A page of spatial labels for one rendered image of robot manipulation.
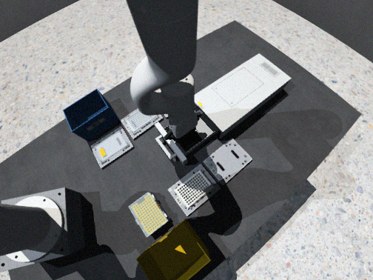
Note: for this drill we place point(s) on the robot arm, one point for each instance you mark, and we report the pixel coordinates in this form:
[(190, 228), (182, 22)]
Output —
[(168, 32)]

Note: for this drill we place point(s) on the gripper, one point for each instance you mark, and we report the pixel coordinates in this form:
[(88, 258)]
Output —
[(177, 131)]

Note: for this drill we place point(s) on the olive-brown open bin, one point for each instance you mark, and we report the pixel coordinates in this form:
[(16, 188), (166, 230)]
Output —
[(177, 256)]

